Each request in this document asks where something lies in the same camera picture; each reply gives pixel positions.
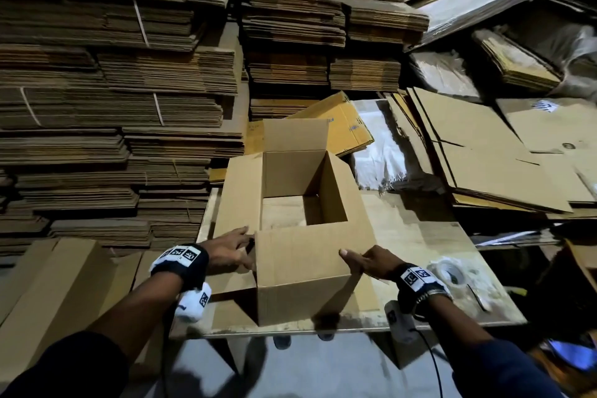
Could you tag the black left wrist band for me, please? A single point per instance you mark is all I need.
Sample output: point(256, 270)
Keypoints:
point(179, 265)

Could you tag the stacks of flat cardboard bundles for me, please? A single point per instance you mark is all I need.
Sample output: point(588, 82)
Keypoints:
point(103, 85)

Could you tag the person's right forearm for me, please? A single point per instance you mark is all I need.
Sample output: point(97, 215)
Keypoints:
point(494, 360)

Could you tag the crumpled clear plastic bag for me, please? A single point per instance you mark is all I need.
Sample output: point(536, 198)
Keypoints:
point(564, 48)

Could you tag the clear tape roll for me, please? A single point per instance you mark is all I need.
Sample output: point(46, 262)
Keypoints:
point(451, 278)

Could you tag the person's left hand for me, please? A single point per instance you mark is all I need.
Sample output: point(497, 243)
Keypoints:
point(229, 251)

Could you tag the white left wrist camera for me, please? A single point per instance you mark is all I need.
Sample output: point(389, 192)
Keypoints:
point(193, 303)

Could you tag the white plastic sack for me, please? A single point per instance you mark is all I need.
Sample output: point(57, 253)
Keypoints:
point(382, 146)

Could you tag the person's left forearm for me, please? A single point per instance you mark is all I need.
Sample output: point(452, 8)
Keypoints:
point(84, 346)

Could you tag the small metal cutter blade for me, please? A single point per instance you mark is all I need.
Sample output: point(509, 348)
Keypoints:
point(480, 295)

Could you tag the black wrist band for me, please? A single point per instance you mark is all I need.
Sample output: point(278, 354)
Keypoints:
point(422, 288)
point(179, 265)

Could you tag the pale flat board bundle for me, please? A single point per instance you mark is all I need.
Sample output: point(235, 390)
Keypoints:
point(485, 1)

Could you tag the plywood work board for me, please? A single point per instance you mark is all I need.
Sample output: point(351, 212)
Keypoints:
point(420, 234)

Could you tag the clear plastic sheet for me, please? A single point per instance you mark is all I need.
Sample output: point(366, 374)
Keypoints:
point(446, 74)

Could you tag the person's right hand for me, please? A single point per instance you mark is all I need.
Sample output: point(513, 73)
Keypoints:
point(378, 262)

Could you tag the pile of brown cartons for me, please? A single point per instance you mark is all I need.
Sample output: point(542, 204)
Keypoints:
point(494, 150)

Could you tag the black right wrist band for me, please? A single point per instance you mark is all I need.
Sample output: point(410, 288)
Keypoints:
point(422, 288)

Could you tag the blue glowing device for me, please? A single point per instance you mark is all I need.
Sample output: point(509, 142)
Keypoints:
point(574, 354)

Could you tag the yellow carton with blue print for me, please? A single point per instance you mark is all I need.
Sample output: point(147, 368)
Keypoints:
point(340, 122)

